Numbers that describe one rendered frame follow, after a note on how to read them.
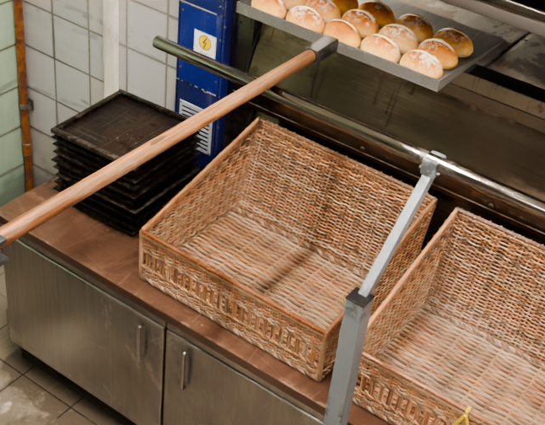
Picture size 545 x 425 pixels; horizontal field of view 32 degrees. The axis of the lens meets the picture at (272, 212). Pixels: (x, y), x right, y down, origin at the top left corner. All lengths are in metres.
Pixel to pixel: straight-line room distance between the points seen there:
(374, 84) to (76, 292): 0.94
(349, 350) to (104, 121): 1.03
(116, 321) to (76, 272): 0.17
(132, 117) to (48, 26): 0.57
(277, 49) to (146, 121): 0.41
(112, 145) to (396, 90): 0.74
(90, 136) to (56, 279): 0.39
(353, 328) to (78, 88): 1.50
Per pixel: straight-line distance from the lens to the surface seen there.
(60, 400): 2.92
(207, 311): 2.30
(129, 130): 2.56
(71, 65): 3.06
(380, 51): 2.16
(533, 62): 2.33
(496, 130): 2.26
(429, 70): 2.12
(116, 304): 2.46
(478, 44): 2.35
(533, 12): 1.95
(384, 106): 2.36
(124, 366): 2.58
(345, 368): 1.95
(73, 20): 2.98
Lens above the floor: 2.15
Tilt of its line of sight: 36 degrees down
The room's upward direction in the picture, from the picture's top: 7 degrees clockwise
